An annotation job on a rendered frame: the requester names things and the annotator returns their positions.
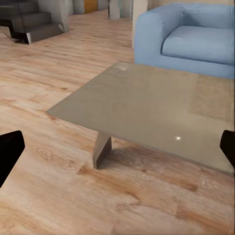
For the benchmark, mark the coffee table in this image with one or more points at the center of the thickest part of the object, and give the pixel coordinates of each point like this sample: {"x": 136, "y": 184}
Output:
{"x": 177, "y": 113}

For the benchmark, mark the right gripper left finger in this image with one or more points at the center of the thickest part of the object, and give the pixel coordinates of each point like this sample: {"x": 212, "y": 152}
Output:
{"x": 11, "y": 147}

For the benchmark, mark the stairs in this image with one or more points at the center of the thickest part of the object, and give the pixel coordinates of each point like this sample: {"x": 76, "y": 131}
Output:
{"x": 23, "y": 23}

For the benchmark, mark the sofa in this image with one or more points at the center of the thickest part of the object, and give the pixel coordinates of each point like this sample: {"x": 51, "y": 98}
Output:
{"x": 190, "y": 37}

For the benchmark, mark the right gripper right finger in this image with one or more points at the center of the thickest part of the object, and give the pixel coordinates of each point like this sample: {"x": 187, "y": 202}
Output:
{"x": 227, "y": 145}

